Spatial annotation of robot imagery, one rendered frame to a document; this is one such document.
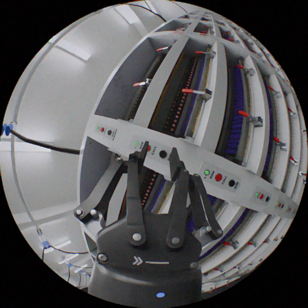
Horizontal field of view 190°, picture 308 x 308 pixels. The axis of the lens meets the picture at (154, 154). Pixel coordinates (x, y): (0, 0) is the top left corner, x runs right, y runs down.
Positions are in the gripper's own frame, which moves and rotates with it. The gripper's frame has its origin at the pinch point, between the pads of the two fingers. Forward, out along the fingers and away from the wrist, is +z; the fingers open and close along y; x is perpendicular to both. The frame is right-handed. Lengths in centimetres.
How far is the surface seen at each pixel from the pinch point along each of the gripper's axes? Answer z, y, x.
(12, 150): -16, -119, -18
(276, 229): -27, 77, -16
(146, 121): 12.6, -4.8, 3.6
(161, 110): 34.5, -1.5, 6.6
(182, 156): 4.8, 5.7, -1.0
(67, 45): 55, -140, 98
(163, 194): 5.9, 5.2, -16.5
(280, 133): 3, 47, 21
